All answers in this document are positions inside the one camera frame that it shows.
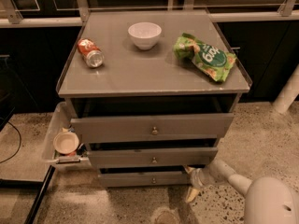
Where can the grey middle drawer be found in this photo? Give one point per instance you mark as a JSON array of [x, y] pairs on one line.
[[152, 157]]

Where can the white ceramic bowl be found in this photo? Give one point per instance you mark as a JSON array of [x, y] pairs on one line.
[[145, 35]]

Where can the grey drawer cabinet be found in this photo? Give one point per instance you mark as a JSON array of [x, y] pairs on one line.
[[153, 82]]

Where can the metal railing frame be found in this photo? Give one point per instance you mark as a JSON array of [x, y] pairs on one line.
[[51, 13]]

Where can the green snack bag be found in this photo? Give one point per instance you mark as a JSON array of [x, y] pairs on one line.
[[210, 60]]

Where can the small beige bowl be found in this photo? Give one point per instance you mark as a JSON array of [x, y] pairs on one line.
[[65, 142]]

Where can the grey top drawer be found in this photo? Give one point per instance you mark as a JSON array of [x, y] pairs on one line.
[[152, 128]]

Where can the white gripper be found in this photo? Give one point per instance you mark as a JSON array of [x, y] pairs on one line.
[[199, 177]]

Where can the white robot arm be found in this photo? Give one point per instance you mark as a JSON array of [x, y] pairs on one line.
[[267, 199]]

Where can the grey bottom drawer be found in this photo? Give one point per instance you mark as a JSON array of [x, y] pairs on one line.
[[140, 179]]

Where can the white pipe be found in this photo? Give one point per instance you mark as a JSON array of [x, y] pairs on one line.
[[289, 93]]

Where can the clear plastic storage bin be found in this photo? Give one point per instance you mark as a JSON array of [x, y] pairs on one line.
[[60, 122]]

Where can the orange soda can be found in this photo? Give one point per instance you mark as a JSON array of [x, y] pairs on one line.
[[90, 53]]

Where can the grey drawer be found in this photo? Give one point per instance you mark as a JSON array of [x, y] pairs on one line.
[[152, 157], [140, 179], [152, 128]]

